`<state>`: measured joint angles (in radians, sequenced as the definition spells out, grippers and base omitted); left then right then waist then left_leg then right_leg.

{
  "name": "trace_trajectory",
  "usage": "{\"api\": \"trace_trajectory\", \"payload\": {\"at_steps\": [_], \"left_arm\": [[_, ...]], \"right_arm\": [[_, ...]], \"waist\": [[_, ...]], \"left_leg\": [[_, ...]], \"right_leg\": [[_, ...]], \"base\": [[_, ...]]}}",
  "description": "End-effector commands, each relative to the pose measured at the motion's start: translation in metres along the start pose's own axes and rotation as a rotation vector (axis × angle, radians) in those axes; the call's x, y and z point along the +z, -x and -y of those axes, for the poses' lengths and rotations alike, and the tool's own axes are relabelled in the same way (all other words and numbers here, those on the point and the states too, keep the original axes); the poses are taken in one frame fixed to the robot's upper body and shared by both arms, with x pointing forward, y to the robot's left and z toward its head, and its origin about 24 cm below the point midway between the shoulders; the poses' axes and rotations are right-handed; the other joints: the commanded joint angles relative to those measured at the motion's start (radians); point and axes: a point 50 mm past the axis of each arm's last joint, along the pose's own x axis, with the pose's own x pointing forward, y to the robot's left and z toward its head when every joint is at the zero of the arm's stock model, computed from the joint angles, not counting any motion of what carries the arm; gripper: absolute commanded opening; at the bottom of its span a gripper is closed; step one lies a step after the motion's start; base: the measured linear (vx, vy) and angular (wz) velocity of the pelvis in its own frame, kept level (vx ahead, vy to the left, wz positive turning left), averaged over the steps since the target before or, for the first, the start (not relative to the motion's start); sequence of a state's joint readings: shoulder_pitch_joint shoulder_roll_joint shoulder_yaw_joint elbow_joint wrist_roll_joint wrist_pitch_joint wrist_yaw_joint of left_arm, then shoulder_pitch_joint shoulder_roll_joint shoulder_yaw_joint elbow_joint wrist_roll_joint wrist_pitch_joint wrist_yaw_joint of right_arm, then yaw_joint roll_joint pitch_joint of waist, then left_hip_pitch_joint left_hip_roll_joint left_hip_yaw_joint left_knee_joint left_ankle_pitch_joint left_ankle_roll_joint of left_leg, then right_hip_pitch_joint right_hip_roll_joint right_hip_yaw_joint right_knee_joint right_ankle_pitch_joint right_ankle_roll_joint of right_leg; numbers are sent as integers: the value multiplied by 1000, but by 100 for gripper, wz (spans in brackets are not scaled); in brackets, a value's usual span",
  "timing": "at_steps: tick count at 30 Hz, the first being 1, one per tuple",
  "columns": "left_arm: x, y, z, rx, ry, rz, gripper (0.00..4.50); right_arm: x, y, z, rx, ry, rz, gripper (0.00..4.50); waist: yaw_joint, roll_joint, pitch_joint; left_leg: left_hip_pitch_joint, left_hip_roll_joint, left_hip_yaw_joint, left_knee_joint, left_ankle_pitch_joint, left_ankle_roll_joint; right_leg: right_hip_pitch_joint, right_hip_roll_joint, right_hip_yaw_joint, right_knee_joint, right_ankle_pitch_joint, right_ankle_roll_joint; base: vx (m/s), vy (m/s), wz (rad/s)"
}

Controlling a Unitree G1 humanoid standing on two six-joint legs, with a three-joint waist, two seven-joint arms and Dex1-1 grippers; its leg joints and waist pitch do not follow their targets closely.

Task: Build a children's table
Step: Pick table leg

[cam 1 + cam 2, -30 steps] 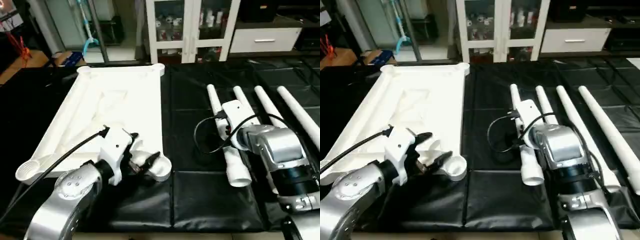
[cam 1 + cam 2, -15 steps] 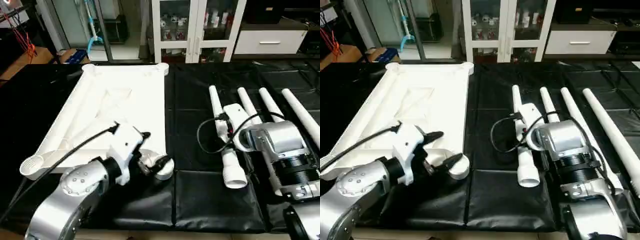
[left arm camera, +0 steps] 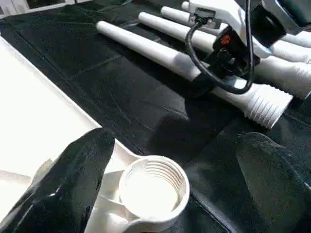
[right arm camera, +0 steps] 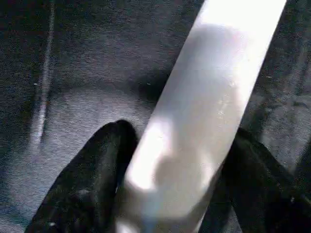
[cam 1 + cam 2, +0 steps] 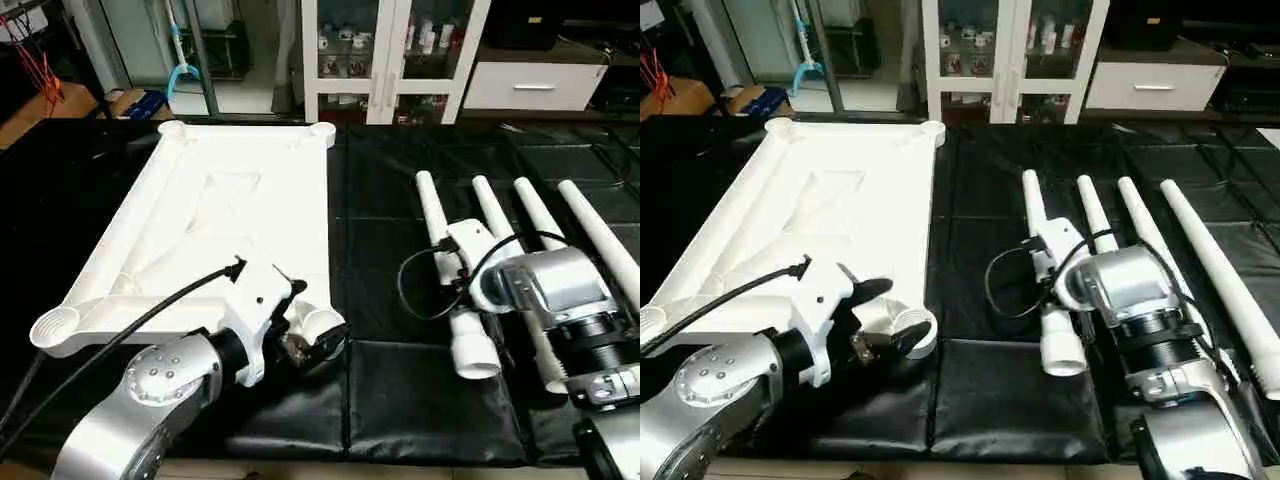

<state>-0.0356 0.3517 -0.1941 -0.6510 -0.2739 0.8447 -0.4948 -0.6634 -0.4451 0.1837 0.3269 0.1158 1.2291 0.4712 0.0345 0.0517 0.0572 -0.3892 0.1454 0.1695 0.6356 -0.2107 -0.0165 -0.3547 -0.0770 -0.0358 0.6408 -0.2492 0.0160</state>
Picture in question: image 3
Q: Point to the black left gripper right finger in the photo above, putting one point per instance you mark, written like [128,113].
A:
[282,194]

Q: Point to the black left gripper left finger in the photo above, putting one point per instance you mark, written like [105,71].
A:
[63,189]

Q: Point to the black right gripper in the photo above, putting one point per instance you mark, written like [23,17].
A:
[243,48]

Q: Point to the white plastic table top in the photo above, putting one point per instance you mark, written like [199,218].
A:
[29,121]

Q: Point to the white plastic table leg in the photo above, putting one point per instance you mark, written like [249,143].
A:
[146,48]
[165,26]
[301,39]
[296,52]

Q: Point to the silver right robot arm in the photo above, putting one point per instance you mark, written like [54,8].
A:
[296,12]

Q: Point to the black work mat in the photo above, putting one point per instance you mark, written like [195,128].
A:
[121,97]

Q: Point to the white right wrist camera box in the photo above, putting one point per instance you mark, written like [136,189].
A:
[218,12]

